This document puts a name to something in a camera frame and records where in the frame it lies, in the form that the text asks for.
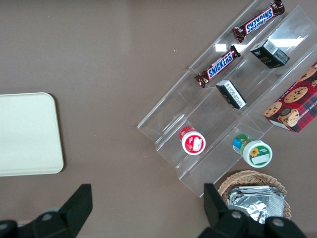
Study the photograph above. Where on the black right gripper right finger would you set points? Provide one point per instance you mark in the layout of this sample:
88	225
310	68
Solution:
223	215

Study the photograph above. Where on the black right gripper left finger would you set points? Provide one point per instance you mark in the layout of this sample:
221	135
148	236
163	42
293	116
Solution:
74	210

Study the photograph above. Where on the foil wrapped sandwich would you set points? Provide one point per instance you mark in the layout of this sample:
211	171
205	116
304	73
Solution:
255	202

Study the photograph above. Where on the woven wicker basket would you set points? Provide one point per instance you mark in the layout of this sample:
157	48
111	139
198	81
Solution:
247	177

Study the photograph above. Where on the cream plastic tray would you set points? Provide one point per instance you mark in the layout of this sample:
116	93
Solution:
27	134

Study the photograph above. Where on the green sunflower lidded cup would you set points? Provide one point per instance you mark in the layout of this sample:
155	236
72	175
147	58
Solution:
253	151

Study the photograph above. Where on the red lidded yogurt cup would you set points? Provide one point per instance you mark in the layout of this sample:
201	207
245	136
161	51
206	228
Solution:
192	140

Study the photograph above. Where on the clear acrylic tiered display stand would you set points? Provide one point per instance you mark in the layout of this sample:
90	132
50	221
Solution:
223	104

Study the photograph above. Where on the dark green small carton box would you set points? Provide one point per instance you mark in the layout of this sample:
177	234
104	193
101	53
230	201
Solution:
270	55
231	94

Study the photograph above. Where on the red plaid cookie box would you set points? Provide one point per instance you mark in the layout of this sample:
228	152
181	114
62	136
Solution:
296	104

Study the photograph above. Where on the Snickers chocolate bar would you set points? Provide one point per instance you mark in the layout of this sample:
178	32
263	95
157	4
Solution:
258	20
218	66

